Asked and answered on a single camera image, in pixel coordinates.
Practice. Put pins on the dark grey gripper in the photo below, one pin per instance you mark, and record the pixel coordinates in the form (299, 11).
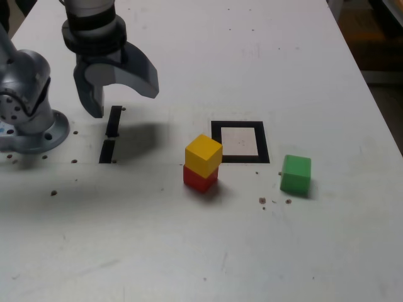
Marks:
(100, 58)

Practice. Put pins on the yellow cube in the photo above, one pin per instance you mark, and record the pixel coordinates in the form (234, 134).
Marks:
(203, 155)

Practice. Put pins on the red cube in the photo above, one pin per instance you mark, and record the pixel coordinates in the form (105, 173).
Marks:
(198, 182)

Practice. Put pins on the green cube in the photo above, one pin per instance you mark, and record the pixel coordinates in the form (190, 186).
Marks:
(296, 176)

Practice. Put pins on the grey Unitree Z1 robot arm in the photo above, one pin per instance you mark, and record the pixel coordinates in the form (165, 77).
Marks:
(28, 69)

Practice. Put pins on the black tape square outline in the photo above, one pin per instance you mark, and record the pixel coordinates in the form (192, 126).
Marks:
(264, 141)

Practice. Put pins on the black tape strip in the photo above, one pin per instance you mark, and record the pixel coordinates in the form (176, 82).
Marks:
(113, 121)

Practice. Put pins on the brown cardboard box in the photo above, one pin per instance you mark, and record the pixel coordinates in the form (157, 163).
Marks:
(374, 31)

